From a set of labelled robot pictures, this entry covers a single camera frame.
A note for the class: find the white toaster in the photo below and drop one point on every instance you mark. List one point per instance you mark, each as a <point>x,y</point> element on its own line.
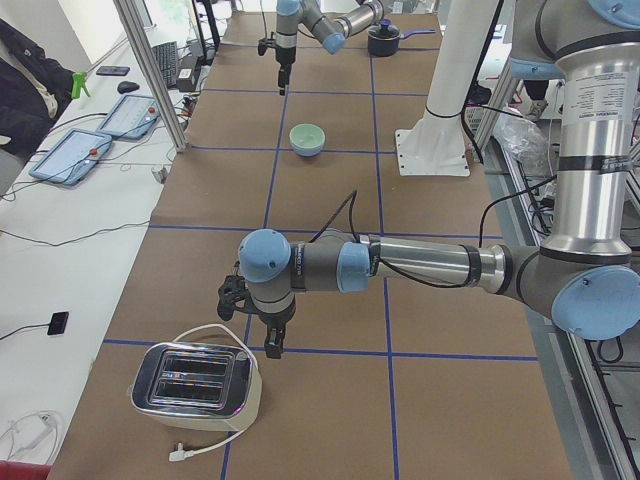
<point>198,386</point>

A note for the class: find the lower teach pendant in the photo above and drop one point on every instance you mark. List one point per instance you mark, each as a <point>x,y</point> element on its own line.
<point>72,157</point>

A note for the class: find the black keyboard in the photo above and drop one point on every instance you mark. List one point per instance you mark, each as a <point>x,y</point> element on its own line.
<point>166,57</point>

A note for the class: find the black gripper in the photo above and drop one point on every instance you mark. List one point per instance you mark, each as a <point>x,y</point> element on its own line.
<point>274,320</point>
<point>284,56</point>

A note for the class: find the upper teach pendant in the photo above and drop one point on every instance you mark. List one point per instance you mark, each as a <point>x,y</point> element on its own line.
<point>130,118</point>

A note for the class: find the green spray bottle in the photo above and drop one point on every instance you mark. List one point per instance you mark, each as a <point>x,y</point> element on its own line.
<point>79,85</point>

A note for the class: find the blue bowl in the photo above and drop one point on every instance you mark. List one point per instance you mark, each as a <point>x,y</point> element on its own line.
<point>307,151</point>

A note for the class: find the wrist black camera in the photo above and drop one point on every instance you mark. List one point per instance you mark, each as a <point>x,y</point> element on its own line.
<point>266,43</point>
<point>234,296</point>

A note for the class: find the black smartphone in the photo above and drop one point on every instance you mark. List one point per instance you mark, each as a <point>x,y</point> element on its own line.
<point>110,70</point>

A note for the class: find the person in black jacket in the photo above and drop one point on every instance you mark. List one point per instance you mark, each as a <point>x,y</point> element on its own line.
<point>35,91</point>

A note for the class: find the black computer mouse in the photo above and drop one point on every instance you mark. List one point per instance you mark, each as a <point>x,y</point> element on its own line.
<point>127,87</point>

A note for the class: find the white camera pedestal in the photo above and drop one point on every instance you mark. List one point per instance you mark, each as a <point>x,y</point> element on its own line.
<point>435,146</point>

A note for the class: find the green bowl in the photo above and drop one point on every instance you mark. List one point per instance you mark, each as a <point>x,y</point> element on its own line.
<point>307,134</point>

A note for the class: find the teach pendant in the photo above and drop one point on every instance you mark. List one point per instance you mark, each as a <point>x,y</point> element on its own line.
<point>130,118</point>
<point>72,157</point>

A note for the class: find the aluminium frame post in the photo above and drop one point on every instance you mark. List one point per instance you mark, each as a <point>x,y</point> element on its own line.
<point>135,31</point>

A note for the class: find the dark blue saucepan with lid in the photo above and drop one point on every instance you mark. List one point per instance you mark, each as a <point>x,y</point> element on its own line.
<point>383,39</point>

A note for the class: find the small black square device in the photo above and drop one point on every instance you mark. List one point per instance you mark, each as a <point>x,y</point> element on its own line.
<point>58,323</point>

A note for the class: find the clear plastic bag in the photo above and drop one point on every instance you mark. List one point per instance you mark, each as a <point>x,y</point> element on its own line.
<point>525,143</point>

